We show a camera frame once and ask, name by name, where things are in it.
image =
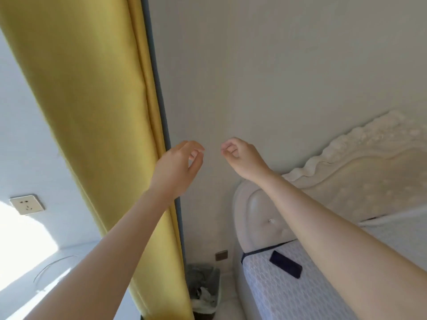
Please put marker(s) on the person's right thumb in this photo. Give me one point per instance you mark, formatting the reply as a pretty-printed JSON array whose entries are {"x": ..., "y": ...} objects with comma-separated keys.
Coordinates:
[{"x": 231, "y": 155}]

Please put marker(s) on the person's right hand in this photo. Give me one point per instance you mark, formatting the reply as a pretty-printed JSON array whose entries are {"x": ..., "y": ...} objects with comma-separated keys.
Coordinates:
[{"x": 248, "y": 161}]

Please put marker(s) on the bronze wall socket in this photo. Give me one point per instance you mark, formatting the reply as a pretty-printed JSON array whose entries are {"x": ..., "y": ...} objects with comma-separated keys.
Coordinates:
[{"x": 221, "y": 255}]

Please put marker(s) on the person's left hand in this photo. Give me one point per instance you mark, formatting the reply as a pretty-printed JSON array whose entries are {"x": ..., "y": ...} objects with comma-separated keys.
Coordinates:
[{"x": 173, "y": 173}]

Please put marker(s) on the person's left thumb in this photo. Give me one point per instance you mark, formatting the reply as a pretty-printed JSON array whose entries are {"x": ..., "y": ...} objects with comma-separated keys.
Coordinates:
[{"x": 197, "y": 163}]

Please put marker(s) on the white quilted mattress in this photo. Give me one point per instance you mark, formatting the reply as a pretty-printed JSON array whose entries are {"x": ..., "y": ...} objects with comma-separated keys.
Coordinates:
[{"x": 277, "y": 296}]

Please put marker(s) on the person's right forearm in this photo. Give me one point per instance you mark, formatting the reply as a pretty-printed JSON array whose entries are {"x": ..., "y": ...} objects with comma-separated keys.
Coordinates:
[{"x": 333, "y": 239}]

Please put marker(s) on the yellow curtain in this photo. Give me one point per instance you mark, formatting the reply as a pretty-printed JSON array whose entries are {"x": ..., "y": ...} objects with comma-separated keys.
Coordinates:
[{"x": 86, "y": 96}]

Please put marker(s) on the crumpled rubbish in bag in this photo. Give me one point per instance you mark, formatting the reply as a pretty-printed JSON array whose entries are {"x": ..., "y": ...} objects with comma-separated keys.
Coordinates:
[{"x": 203, "y": 294}]

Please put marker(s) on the white wall socket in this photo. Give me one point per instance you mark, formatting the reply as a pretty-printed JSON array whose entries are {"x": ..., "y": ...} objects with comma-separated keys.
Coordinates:
[{"x": 26, "y": 204}]

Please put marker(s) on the person's left forearm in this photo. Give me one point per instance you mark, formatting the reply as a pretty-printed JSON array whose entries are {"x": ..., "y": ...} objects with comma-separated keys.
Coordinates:
[{"x": 110, "y": 249}]

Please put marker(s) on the white carved upholstered headboard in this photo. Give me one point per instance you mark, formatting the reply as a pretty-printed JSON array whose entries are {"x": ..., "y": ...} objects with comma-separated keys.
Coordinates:
[{"x": 360, "y": 169}]

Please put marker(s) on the grey waste bin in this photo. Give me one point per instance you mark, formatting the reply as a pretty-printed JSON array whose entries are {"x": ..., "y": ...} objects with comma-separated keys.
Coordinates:
[{"x": 213, "y": 279}]

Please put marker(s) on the dark blue smartphone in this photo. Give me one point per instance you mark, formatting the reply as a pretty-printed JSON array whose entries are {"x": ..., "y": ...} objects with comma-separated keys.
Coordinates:
[{"x": 286, "y": 264}]

